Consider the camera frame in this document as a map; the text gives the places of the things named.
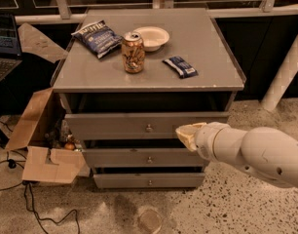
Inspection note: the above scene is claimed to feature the grey bottom drawer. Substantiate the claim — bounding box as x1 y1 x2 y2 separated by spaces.
93 173 205 189

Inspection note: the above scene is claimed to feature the grey drawer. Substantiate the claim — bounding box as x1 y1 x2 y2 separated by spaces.
83 148 208 168
93 173 205 189
65 112 229 140

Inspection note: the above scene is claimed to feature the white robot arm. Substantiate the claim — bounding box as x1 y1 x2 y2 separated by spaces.
175 122 298 188

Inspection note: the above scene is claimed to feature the grey top drawer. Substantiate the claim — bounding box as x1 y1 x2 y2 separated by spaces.
65 112 229 140

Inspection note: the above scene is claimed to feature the grey middle drawer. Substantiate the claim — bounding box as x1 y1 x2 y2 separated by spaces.
83 148 208 168

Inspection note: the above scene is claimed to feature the grey drawer cabinet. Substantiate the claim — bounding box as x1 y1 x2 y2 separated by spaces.
54 9 244 176

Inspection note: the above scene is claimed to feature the open cardboard box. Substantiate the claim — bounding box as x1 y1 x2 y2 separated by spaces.
6 22 90 184

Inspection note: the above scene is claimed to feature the blue snack bar wrapper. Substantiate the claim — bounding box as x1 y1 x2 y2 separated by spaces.
163 56 199 79

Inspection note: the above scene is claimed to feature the gold drink can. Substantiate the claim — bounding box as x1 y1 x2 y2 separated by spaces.
122 31 145 73

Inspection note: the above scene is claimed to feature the white paper bowl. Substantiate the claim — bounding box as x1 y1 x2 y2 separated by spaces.
135 26 169 52

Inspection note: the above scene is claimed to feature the small orange bottle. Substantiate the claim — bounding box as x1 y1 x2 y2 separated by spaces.
64 135 75 150

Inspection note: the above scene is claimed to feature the blue chip bag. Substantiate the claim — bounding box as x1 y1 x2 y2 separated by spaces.
72 20 123 59

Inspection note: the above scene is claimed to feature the white metal railing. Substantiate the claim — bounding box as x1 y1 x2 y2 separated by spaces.
0 0 298 113

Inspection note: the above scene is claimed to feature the black laptop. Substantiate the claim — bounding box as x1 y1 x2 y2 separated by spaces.
0 13 22 82

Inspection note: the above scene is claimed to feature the black floor cable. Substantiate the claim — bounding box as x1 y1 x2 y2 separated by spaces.
0 117 81 234

